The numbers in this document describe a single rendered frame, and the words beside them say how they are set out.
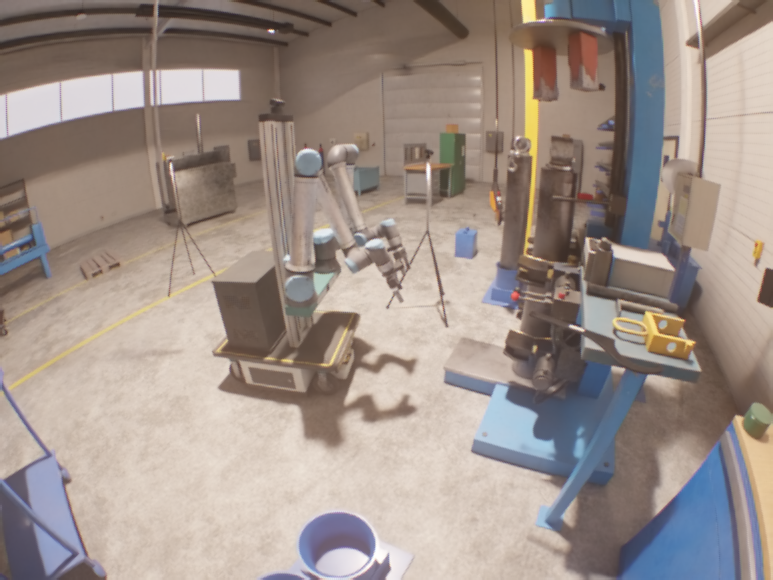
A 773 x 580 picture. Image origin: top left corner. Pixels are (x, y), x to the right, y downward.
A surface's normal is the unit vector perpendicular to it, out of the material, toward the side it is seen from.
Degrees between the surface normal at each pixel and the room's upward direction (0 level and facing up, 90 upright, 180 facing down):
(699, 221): 90
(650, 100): 90
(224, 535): 0
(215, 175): 90
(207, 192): 90
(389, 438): 0
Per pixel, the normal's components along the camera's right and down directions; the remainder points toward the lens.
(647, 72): -0.48, 0.39
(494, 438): -0.03, -0.90
